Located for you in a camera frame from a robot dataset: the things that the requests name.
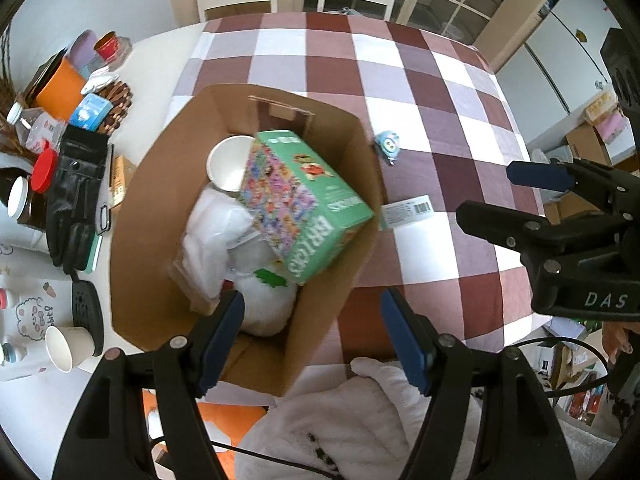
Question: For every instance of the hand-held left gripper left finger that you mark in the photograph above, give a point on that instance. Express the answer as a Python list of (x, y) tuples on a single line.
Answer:
[(225, 332)]

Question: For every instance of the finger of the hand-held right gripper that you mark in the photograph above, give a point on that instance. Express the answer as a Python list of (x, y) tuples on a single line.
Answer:
[(500, 222), (537, 174)]

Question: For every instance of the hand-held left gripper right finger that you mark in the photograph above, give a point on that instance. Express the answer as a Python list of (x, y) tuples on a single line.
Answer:
[(407, 345)]

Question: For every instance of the white cat plush red bow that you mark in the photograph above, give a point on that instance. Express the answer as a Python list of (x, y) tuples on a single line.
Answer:
[(265, 305)]

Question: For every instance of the white plastic package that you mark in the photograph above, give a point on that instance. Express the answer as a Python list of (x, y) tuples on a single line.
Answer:
[(210, 230)]

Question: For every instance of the brown cardboard box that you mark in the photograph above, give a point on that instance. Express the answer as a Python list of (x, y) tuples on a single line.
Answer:
[(150, 240)]

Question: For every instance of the green colourful picture box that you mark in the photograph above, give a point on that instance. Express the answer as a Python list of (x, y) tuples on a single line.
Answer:
[(310, 195)]

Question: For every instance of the orange container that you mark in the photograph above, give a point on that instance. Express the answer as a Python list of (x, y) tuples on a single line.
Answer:
[(57, 87)]

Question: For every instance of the person's right hand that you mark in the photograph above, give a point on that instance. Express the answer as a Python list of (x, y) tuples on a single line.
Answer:
[(614, 340)]

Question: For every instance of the orange white cushion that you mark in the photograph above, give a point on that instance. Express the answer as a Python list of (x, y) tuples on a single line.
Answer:
[(235, 417)]

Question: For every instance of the white green barcode packet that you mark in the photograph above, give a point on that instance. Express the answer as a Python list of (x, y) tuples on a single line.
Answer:
[(407, 210)]

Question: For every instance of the white fluffy garment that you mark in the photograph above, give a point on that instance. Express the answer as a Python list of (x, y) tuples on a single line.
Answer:
[(350, 420)]

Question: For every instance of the brown white checked tablecloth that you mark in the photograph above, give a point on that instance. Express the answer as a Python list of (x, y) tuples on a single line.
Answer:
[(440, 120)]

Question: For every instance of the white refrigerator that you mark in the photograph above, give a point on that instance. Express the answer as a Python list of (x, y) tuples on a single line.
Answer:
[(565, 60)]

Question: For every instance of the small blue round toy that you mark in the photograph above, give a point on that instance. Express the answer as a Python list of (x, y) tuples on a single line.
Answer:
[(389, 144)]

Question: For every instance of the black speaker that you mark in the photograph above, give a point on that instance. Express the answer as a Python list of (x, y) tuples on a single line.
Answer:
[(620, 65)]

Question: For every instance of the black perforated device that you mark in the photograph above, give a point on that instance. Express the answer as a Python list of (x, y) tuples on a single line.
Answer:
[(87, 310)]

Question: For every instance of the green edged notebook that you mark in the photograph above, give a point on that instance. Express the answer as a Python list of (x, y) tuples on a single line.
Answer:
[(94, 255)]

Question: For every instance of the white paper cup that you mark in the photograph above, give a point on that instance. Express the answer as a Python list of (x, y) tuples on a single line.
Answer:
[(227, 162), (67, 347)]

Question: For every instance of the wooden cabinet panel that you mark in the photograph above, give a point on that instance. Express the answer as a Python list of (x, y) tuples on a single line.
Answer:
[(520, 10)]

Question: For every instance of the small brown carton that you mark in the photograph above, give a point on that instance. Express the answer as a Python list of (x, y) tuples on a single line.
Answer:
[(121, 180)]

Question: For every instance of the white cartoon printed cloth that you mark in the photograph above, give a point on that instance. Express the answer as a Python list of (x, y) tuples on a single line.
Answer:
[(25, 305)]

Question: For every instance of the black leather glove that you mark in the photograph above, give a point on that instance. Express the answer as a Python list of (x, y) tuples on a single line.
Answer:
[(75, 195)]

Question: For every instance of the red lid jar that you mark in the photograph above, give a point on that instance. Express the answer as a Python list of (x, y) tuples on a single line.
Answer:
[(44, 170)]

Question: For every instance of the white rimmed dark cup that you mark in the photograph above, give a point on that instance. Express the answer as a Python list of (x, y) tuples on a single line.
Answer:
[(19, 197)]

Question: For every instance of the brown woven bundle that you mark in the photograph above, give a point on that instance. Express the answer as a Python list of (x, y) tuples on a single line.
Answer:
[(117, 102)]

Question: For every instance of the blue snack packet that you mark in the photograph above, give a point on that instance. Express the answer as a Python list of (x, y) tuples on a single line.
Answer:
[(90, 111)]

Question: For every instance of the clear plastic bottle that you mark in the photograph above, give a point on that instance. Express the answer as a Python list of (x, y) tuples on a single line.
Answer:
[(37, 127)]

